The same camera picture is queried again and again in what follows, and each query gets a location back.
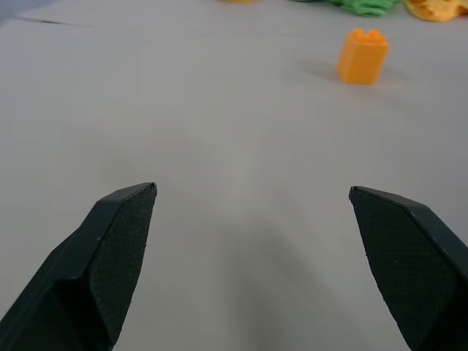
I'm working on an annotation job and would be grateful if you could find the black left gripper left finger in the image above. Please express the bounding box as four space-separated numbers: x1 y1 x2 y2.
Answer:
0 181 159 351

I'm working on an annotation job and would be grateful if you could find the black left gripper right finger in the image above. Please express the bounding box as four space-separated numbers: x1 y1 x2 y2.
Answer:
348 185 468 351

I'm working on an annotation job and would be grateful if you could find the orange toy building block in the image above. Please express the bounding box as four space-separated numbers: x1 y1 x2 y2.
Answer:
336 28 390 86

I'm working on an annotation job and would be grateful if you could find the yellow-orange toy piece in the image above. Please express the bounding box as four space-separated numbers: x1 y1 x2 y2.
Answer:
404 0 468 23

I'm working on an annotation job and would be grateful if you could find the green toy piece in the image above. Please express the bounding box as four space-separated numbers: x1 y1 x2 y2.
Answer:
292 0 403 18

